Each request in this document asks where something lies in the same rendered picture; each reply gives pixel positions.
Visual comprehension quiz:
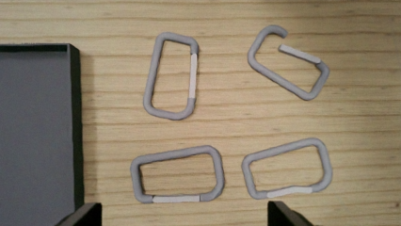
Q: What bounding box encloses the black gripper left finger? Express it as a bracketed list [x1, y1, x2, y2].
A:
[55, 202, 103, 226]

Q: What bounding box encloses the grey tray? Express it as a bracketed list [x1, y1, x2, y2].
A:
[0, 43, 85, 226]

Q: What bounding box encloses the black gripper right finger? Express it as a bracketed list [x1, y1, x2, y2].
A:
[267, 201, 321, 226]

